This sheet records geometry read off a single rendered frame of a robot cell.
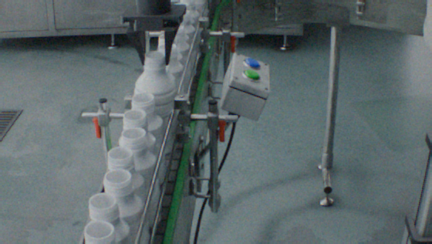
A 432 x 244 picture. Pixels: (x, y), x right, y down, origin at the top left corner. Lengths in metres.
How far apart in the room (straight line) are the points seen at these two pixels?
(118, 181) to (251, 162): 2.23
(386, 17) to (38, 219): 1.76
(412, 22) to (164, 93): 1.58
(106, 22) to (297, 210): 2.28
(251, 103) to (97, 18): 3.30
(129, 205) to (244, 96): 0.45
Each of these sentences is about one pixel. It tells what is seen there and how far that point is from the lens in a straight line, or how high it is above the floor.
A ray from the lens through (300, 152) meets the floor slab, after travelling 3.13.
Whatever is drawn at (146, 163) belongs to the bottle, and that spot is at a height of 1.12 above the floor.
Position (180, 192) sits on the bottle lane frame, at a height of 1.00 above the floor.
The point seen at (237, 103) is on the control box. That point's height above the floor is 1.07.
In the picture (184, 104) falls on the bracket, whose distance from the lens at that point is 1.10.
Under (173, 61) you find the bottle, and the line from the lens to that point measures 1.21.
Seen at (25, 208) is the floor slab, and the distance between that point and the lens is 2.83.
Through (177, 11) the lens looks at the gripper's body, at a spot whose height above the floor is 1.30.
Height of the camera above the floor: 1.60
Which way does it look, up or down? 28 degrees down
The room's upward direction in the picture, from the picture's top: 1 degrees counter-clockwise
